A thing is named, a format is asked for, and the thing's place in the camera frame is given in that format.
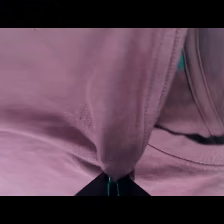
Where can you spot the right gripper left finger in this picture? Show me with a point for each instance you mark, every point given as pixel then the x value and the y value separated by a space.
pixel 96 187

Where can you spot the pink T-shirt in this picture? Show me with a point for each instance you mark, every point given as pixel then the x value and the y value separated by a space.
pixel 66 83

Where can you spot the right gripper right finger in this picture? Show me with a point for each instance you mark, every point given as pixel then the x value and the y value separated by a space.
pixel 130 188

